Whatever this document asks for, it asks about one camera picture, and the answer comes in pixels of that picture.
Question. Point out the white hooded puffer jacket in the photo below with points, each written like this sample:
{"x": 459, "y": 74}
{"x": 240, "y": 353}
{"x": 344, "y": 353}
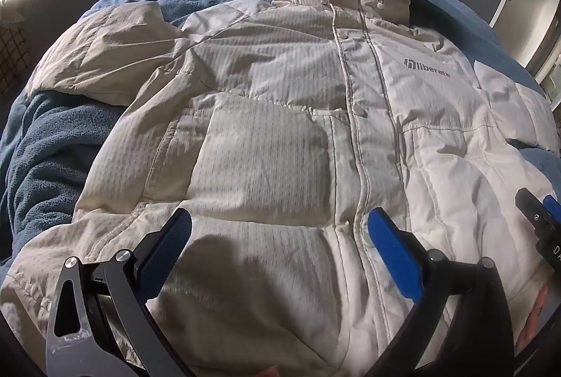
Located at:
{"x": 280, "y": 131}

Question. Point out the blue fleece blanket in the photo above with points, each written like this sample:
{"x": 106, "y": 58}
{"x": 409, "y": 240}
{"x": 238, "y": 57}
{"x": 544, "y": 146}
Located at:
{"x": 52, "y": 149}

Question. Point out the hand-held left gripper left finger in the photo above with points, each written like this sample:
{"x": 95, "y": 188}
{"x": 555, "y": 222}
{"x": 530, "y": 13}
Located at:
{"x": 172, "y": 233}

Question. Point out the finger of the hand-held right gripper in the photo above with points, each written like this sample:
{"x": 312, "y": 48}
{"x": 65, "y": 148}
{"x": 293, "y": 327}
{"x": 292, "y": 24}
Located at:
{"x": 531, "y": 207}
{"x": 553, "y": 208}

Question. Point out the person's right hand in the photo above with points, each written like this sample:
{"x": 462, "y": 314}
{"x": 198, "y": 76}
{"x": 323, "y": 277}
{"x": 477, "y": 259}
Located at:
{"x": 535, "y": 315}

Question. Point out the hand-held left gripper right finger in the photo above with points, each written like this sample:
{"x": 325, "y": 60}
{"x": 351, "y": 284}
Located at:
{"x": 394, "y": 246}

